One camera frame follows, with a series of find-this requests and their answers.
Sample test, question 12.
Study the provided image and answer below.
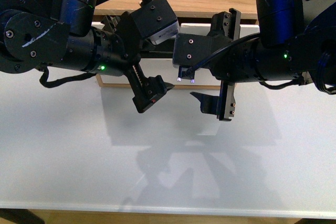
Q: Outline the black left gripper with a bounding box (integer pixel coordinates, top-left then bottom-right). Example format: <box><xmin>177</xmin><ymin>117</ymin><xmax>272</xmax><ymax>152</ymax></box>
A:
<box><xmin>101</xmin><ymin>12</ymin><xmax>174</xmax><ymax>113</ymax></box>

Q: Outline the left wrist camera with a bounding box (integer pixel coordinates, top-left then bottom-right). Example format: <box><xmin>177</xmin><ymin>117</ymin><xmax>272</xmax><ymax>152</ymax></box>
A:
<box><xmin>131</xmin><ymin>0</ymin><xmax>180</xmax><ymax>45</ymax></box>

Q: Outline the white front wooden drawer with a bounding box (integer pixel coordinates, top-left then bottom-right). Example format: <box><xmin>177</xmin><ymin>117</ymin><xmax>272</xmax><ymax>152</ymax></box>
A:
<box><xmin>95</xmin><ymin>22</ymin><xmax>260</xmax><ymax>88</ymax></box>

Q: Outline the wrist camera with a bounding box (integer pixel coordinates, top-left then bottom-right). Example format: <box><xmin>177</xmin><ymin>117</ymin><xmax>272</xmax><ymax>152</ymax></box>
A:
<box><xmin>173</xmin><ymin>33</ymin><xmax>213</xmax><ymax>83</ymax></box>
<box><xmin>131</xmin><ymin>0</ymin><xmax>180</xmax><ymax>45</ymax></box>

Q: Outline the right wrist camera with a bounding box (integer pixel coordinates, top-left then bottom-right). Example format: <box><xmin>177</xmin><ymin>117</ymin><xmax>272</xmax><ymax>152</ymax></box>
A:
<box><xmin>173</xmin><ymin>33</ymin><xmax>213</xmax><ymax>83</ymax></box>

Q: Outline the right camera cable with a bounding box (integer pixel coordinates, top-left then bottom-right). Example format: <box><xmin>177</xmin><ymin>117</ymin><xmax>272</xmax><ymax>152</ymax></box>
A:
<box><xmin>183</xmin><ymin>33</ymin><xmax>261</xmax><ymax>78</ymax></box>

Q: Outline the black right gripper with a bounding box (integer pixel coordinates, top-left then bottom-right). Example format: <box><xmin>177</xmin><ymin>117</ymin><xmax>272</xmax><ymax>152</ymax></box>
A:
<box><xmin>190</xmin><ymin>8</ymin><xmax>260</xmax><ymax>121</ymax></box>

